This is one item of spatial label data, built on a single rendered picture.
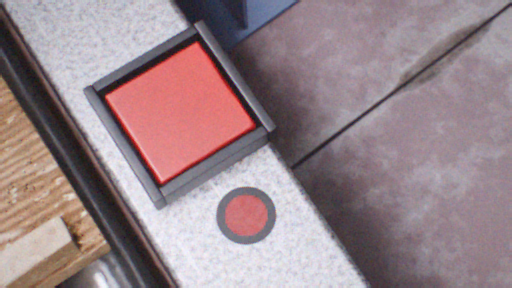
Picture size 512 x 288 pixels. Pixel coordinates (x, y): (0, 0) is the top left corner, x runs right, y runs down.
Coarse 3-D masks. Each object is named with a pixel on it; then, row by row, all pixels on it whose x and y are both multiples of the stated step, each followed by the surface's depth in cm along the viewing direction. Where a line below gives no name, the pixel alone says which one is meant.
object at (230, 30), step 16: (176, 0) 158; (192, 0) 158; (208, 0) 158; (224, 0) 156; (240, 0) 148; (256, 0) 158; (272, 0) 158; (288, 0) 158; (192, 16) 157; (208, 16) 157; (224, 16) 157; (240, 16) 154; (256, 16) 157; (272, 16) 157; (224, 32) 156; (240, 32) 156; (224, 48) 155
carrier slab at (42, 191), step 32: (0, 96) 53; (0, 128) 53; (32, 128) 53; (0, 160) 52; (32, 160) 52; (0, 192) 51; (32, 192) 51; (64, 192) 51; (0, 224) 51; (32, 224) 51; (96, 224) 51; (96, 256) 51
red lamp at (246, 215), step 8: (232, 200) 53; (240, 200) 53; (248, 200) 53; (256, 200) 53; (232, 208) 53; (240, 208) 53; (248, 208) 53; (256, 208) 53; (264, 208) 53; (232, 216) 53; (240, 216) 53; (248, 216) 53; (256, 216) 53; (264, 216) 53; (232, 224) 53; (240, 224) 53; (248, 224) 53; (256, 224) 53; (264, 224) 53; (240, 232) 53; (248, 232) 53; (256, 232) 53
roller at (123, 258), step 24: (0, 48) 57; (0, 72) 56; (24, 72) 57; (24, 96) 55; (48, 120) 55; (48, 144) 54; (72, 168) 54; (96, 192) 54; (96, 216) 53; (120, 240) 53; (96, 264) 52; (120, 264) 52
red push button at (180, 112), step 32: (160, 64) 54; (192, 64) 54; (128, 96) 54; (160, 96) 54; (192, 96) 54; (224, 96) 54; (128, 128) 53; (160, 128) 53; (192, 128) 53; (224, 128) 53; (160, 160) 53; (192, 160) 53
